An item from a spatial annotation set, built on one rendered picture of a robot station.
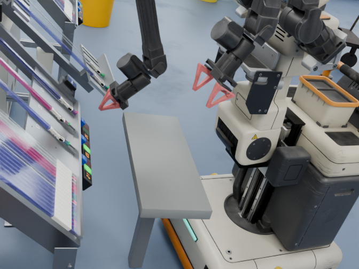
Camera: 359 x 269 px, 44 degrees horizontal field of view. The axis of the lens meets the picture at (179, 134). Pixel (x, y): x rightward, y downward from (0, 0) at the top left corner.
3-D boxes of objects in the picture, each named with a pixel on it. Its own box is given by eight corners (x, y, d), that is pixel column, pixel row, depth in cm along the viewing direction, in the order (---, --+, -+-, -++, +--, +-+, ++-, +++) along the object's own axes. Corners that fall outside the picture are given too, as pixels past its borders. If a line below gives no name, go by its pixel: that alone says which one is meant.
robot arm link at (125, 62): (168, 67, 149) (155, 61, 156) (148, 44, 142) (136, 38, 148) (144, 93, 148) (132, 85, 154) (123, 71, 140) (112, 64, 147)
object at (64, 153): (68, 107, 160) (75, 102, 159) (65, 245, 106) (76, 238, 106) (30, 70, 149) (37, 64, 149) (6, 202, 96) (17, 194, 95)
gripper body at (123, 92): (112, 97, 147) (130, 84, 145) (110, 82, 155) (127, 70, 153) (124, 110, 150) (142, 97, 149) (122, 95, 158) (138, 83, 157)
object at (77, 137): (64, 113, 161) (80, 102, 160) (60, 252, 108) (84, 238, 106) (62, 111, 160) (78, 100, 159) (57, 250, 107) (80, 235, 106)
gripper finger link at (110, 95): (93, 106, 150) (115, 91, 148) (92, 96, 156) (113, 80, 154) (106, 119, 154) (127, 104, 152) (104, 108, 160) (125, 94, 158)
